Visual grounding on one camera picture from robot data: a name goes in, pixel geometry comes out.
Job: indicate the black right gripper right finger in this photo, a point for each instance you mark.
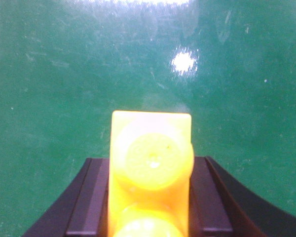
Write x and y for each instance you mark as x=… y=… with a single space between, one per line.
x=220 y=206

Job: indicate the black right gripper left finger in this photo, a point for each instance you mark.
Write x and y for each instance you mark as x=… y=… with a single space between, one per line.
x=82 y=209

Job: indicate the yellow studded block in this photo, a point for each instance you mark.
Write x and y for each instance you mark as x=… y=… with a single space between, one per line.
x=151 y=161

